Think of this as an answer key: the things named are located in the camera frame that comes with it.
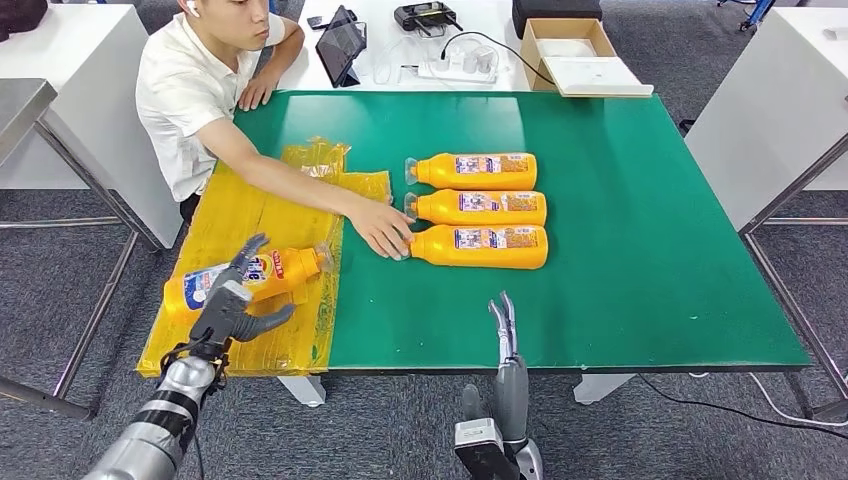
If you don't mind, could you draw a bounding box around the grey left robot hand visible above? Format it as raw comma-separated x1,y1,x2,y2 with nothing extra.
187,231,296,362

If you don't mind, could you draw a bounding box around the white table foot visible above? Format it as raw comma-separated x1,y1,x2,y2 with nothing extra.
278,375,328,409
572,374,637,405

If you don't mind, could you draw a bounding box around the white flat box lid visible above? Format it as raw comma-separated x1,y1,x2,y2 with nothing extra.
543,56,656,99

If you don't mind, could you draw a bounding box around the person's left hand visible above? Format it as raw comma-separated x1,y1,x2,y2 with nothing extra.
237,72,276,113

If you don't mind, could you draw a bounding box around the white side table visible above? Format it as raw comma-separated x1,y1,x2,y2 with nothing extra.
0,3,183,252
685,6,848,232

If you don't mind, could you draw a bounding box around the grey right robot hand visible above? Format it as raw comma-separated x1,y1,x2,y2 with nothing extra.
460,291,531,444

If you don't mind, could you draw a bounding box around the orange detergent bottle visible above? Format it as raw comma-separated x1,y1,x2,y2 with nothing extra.
397,223,550,271
404,188,549,228
404,152,539,192
162,241,335,326

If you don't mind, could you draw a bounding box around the blue metal rack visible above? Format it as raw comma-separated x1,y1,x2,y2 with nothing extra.
718,0,776,31

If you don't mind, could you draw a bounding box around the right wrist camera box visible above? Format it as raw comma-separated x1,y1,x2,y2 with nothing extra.
454,418,525,480

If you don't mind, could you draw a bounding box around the black tablet with stand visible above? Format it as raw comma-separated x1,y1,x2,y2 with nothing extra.
315,5,368,89

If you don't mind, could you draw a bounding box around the white foam insert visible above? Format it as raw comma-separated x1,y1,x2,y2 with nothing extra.
536,37,598,59

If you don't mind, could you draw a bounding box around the open cardboard box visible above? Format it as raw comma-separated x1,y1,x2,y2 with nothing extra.
519,17,621,93

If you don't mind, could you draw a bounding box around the white power strip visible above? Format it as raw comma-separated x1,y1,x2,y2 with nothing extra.
417,58,499,85

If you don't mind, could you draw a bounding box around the black remote controller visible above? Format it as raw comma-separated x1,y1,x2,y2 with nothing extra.
393,1,465,36

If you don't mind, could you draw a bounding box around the black power cable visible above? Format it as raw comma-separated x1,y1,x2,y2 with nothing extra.
439,31,556,87

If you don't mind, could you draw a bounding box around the white desk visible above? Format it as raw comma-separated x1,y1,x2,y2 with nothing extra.
276,0,535,93

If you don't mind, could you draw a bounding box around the steel table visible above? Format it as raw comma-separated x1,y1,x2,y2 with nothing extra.
0,78,164,422

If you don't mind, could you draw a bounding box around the black floor cable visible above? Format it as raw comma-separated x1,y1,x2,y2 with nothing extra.
635,374,848,442

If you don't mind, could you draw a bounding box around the white floor cable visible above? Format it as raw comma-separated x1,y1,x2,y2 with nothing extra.
688,370,848,429

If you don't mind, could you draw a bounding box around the person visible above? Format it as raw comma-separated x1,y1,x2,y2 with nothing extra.
135,0,417,262

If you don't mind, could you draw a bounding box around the black bag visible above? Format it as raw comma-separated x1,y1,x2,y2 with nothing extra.
0,0,49,42

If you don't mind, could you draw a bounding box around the person's right hand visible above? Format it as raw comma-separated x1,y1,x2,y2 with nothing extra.
347,197,417,262

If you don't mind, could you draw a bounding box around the steel table frame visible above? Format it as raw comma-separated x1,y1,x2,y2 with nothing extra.
738,129,848,422

